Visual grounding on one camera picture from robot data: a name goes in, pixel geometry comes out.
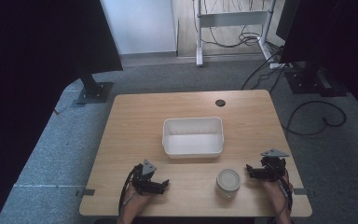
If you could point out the black round table grommet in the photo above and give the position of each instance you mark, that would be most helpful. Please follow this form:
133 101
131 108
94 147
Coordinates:
220 103

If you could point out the black panel on metal stand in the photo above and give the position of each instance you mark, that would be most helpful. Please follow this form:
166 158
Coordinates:
90 46

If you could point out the white power strip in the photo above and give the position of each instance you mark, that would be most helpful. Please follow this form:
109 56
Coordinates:
278 65

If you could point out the person's left hand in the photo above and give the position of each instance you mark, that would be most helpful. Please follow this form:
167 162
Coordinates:
136 200

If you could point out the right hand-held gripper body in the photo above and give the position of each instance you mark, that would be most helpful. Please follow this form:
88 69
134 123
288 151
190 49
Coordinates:
272 168

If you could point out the grey table edge bracket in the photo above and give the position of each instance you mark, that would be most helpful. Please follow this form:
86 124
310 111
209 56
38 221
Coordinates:
302 191
86 192

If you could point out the white metal desk frame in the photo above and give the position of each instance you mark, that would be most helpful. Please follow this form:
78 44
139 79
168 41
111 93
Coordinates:
230 19

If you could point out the dark curtain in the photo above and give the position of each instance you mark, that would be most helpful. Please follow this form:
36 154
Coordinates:
15 93

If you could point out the white plastic bin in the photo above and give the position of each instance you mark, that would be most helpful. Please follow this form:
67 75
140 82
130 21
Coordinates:
193 143

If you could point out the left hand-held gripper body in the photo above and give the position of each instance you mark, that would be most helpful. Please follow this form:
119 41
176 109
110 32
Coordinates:
146 182

